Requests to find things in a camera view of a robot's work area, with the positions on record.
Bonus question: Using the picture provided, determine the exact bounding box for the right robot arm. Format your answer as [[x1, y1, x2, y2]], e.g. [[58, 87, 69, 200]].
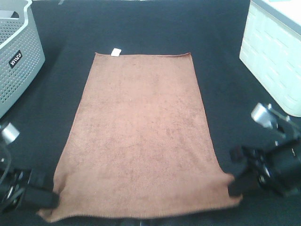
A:
[[228, 103, 301, 197]]

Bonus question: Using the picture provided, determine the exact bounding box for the white woven storage bin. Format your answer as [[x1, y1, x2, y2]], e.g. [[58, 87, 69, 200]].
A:
[[239, 0, 301, 117]]

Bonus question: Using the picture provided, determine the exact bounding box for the grey perforated laundry basket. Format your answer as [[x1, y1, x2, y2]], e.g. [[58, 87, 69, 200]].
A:
[[0, 0, 45, 116]]

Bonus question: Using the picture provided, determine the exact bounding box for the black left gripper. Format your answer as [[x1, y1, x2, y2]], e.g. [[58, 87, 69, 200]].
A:
[[0, 169, 59, 213]]

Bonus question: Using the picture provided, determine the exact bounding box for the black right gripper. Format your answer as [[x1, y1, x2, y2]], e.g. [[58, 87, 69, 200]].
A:
[[228, 138, 301, 197]]

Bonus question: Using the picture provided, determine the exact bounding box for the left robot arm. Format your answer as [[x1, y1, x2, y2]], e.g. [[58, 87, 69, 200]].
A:
[[0, 123, 59, 214]]

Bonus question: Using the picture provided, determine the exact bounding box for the brown towel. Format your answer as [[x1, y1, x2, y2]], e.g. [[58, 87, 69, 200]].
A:
[[38, 53, 242, 222]]

